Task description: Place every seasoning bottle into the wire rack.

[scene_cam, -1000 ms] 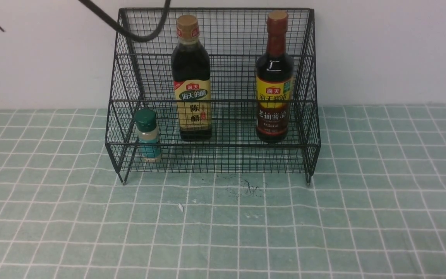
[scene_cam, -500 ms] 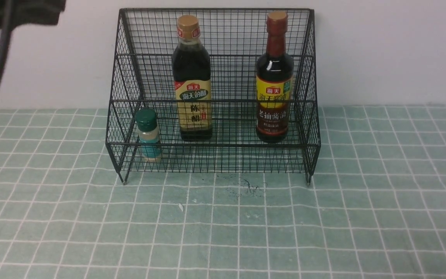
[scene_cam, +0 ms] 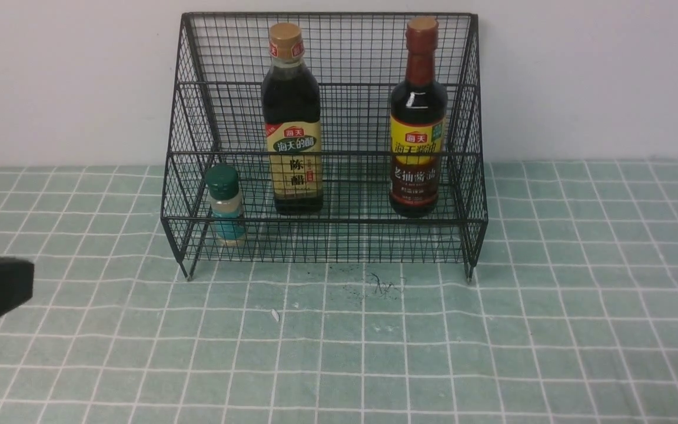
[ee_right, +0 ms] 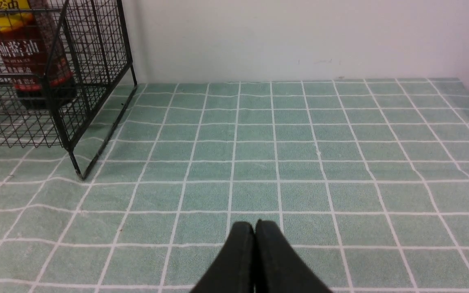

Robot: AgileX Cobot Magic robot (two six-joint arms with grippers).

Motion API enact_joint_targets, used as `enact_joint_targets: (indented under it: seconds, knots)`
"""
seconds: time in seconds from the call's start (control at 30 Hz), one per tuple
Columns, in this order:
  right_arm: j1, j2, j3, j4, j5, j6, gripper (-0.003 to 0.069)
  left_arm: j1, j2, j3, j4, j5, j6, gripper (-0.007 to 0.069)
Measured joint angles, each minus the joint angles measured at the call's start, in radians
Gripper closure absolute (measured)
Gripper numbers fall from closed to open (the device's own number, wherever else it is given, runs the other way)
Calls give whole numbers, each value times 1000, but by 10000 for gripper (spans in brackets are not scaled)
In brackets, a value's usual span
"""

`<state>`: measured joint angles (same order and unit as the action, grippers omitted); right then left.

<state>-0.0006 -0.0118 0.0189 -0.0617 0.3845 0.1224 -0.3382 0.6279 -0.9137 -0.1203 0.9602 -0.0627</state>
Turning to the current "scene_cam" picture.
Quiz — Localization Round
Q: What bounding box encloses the small green-capped spice jar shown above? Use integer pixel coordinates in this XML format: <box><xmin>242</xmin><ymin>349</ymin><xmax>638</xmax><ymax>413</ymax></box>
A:
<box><xmin>204</xmin><ymin>164</ymin><xmax>247</xmax><ymax>247</ymax></box>

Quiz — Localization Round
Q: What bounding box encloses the dark vinegar bottle gold cap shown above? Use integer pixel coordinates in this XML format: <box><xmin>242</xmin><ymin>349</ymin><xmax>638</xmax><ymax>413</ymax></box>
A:
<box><xmin>261</xmin><ymin>22</ymin><xmax>324</xmax><ymax>216</ymax></box>

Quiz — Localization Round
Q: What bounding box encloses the soy sauce bottle brown cap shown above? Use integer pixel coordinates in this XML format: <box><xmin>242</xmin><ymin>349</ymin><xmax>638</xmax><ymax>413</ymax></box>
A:
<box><xmin>388</xmin><ymin>16</ymin><xmax>448</xmax><ymax>219</ymax></box>

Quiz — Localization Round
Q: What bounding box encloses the green checkered tablecloth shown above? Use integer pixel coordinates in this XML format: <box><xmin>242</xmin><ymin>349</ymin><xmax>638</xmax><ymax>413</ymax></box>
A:
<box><xmin>0</xmin><ymin>160</ymin><xmax>678</xmax><ymax>423</ymax></box>

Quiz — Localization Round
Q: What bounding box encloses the black wire mesh shelf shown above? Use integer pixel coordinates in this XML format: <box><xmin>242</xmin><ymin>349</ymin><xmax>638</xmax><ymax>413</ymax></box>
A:
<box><xmin>159</xmin><ymin>12</ymin><xmax>488</xmax><ymax>280</ymax></box>

